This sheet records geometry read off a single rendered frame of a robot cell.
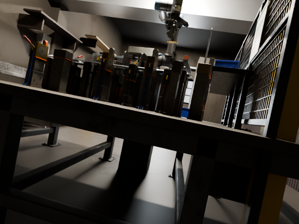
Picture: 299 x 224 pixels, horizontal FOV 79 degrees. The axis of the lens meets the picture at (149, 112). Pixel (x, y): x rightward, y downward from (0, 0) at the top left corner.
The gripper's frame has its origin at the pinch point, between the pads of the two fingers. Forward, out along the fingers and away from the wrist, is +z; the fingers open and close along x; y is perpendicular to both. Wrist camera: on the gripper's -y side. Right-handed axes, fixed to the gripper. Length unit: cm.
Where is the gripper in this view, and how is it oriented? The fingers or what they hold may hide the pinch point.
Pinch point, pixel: (172, 39)
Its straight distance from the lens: 148.6
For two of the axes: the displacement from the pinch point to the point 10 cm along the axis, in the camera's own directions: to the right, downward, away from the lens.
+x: -2.9, -0.4, -9.6
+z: -1.9, 9.8, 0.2
